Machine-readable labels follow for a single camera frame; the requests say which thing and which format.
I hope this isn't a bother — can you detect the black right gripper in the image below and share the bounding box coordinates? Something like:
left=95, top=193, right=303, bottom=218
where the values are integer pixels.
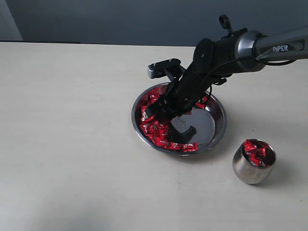
left=145, top=79, right=209, bottom=123

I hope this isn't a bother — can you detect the red candy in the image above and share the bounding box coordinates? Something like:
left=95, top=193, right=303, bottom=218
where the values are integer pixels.
left=244, top=140, right=257, bottom=155
left=182, top=142, right=198, bottom=152
left=194, top=96, right=208, bottom=110
left=153, top=136, right=169, bottom=148
left=140, top=106, right=154, bottom=123
left=255, top=148, right=267, bottom=161

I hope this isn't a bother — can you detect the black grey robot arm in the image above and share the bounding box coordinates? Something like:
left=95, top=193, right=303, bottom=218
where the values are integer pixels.
left=145, top=14, right=308, bottom=122

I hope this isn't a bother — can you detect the round steel plate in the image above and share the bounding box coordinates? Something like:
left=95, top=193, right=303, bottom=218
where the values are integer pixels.
left=131, top=82, right=227, bottom=156

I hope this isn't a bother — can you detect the stainless steel cup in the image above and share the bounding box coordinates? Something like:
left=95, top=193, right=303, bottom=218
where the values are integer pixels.
left=232, top=139, right=277, bottom=184

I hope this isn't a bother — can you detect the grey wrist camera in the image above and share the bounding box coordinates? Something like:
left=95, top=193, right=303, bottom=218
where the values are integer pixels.
left=147, top=58, right=181, bottom=79

